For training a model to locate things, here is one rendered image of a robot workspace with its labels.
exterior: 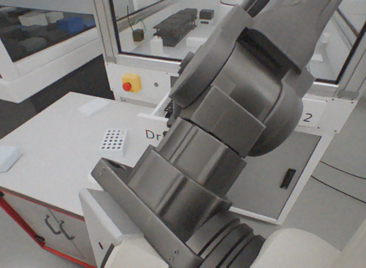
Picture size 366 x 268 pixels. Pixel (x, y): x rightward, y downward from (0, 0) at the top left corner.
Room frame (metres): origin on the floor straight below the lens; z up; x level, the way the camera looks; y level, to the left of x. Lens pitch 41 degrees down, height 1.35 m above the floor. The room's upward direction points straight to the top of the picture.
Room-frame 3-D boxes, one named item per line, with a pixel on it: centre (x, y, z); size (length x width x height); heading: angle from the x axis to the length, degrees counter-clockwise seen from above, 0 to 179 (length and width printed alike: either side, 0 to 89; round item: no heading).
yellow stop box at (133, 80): (0.93, 0.24, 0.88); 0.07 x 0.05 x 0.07; 71
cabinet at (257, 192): (1.27, -0.29, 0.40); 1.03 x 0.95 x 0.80; 71
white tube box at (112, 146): (0.63, 0.26, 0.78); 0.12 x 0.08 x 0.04; 1
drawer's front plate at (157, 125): (0.56, 0.01, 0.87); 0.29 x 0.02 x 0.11; 71
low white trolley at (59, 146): (0.68, 0.41, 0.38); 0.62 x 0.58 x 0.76; 71
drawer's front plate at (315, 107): (0.73, -0.38, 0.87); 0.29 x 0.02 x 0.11; 71
